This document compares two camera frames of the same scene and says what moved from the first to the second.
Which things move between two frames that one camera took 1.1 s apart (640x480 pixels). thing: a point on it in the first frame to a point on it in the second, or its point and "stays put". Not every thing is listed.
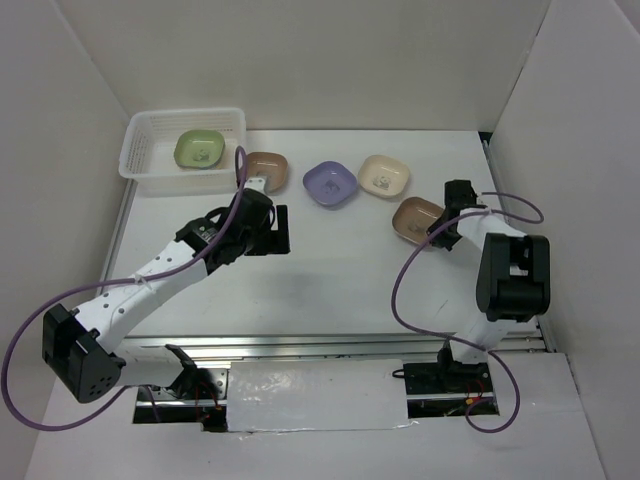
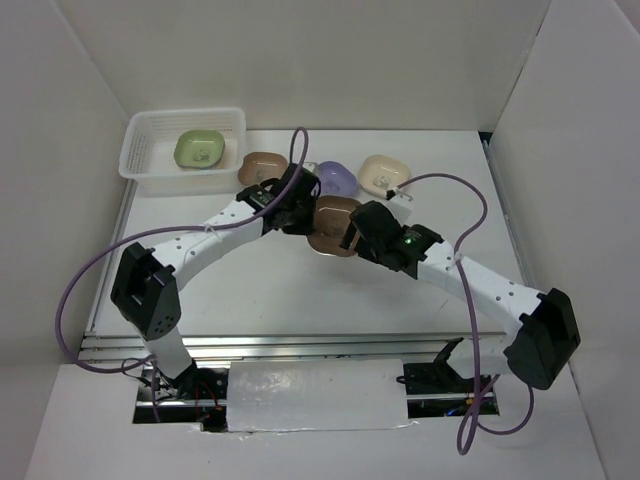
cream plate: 383,176 stays put
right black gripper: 444,242 to 364,250
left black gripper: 279,242 to 305,226
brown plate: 413,216 to 332,219
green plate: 199,148 stays put
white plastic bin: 182,152 stays put
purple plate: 331,182 stays put
